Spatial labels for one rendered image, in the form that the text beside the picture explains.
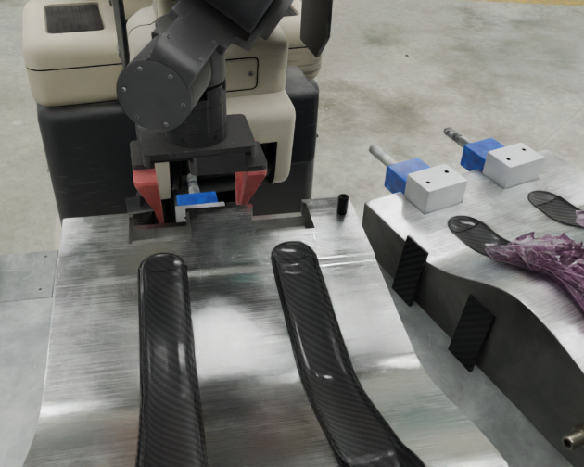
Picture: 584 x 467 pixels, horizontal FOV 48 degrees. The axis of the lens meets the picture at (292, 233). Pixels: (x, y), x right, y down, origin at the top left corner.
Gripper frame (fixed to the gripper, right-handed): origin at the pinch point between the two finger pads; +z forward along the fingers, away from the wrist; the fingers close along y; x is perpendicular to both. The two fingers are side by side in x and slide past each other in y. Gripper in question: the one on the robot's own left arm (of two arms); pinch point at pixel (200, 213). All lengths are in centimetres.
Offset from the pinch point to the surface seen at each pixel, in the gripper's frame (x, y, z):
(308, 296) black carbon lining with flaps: -17.4, 6.4, -3.1
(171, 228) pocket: -5.4, -3.2, -2.5
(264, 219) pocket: -5.8, 5.3, -2.7
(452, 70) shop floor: 207, 141, 81
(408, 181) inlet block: -2.2, 21.2, -2.8
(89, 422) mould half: -26.5, -10.3, -3.7
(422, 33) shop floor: 253, 145, 80
